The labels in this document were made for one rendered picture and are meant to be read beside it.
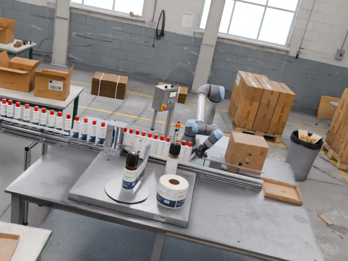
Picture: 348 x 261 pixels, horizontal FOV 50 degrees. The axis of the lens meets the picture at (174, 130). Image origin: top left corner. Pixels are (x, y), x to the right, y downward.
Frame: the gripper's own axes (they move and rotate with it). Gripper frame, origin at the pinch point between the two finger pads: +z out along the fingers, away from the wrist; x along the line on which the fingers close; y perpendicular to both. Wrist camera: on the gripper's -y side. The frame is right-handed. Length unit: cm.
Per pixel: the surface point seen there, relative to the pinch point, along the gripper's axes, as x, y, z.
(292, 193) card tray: 82, -1, -35
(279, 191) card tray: 72, 0, -30
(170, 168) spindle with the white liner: -14.2, 32.7, 2.9
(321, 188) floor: 209, -197, -12
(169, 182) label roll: -14, 61, -2
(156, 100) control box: -54, -1, -19
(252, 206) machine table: 51, 33, -17
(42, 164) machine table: -88, 45, 63
